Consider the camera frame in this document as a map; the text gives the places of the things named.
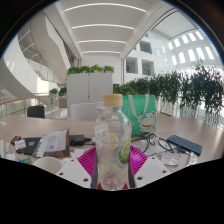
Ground black power adapter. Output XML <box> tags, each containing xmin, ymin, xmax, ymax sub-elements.
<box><xmin>68</xmin><ymin>134</ymin><xmax>86</xmax><ymax>147</ymax></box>

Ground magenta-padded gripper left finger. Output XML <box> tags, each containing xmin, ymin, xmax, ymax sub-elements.
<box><xmin>55</xmin><ymin>145</ymin><xmax>98</xmax><ymax>190</ymax></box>

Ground colourful sticker sheet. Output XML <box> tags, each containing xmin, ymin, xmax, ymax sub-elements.
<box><xmin>69</xmin><ymin>148</ymin><xmax>89</xmax><ymax>159</ymax></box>

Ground clear bottle with beige cap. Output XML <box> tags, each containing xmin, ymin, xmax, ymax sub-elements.
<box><xmin>94</xmin><ymin>93</ymin><xmax>133</xmax><ymax>191</ymax></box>

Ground printed booklet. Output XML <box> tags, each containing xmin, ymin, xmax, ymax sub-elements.
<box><xmin>32</xmin><ymin>128</ymin><xmax>72</xmax><ymax>158</ymax></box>

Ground potted plants in planter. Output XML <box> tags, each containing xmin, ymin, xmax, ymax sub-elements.
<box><xmin>48</xmin><ymin>87</ymin><xmax>68</xmax><ymax>109</ymax></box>

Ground black tangled cables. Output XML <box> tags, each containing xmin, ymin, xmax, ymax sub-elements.
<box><xmin>131</xmin><ymin>132</ymin><xmax>181</xmax><ymax>156</ymax></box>

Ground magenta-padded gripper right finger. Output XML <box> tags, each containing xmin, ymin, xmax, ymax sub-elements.
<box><xmin>127</xmin><ymin>145</ymin><xmax>173</xmax><ymax>189</ymax></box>

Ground white office chair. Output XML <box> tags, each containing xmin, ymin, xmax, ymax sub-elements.
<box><xmin>69</xmin><ymin>102</ymin><xmax>99</xmax><ymax>122</ymax></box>

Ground blue tube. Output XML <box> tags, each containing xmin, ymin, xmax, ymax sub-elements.
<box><xmin>18</xmin><ymin>156</ymin><xmax>33</xmax><ymax>164</ymax></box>

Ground black office chair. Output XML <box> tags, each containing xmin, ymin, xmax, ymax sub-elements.
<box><xmin>26</xmin><ymin>105</ymin><xmax>46</xmax><ymax>119</ymax></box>

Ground green tote bag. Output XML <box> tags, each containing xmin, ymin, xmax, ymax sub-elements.
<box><xmin>120</xmin><ymin>94</ymin><xmax>158</xmax><ymax>137</ymax></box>

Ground white cabinet with plants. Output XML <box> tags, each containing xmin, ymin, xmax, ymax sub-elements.
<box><xmin>66</xmin><ymin>64</ymin><xmax>115</xmax><ymax>111</ymax></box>

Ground green hedge plants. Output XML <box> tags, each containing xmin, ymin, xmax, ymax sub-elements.
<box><xmin>113</xmin><ymin>63</ymin><xmax>224</xmax><ymax>128</ymax></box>

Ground black notebook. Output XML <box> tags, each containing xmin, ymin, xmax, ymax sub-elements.
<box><xmin>15</xmin><ymin>136</ymin><xmax>43</xmax><ymax>155</ymax></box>

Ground clear lidded water jar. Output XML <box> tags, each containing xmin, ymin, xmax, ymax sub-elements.
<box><xmin>95</xmin><ymin>101</ymin><xmax>106</xmax><ymax>116</ymax></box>

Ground narrow clear plastic packet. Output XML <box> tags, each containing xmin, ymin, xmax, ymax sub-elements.
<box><xmin>185</xmin><ymin>151</ymin><xmax>199</xmax><ymax>167</ymax></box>

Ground white card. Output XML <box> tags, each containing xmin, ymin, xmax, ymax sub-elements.
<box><xmin>14</xmin><ymin>139</ymin><xmax>28</xmax><ymax>150</ymax></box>

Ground dark blue keyboard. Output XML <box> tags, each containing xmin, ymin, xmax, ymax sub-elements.
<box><xmin>166</xmin><ymin>134</ymin><xmax>204</xmax><ymax>156</ymax></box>

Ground red and black small case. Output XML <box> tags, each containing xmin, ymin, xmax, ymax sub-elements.
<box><xmin>10</xmin><ymin>135</ymin><xmax>22</xmax><ymax>146</ymax></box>

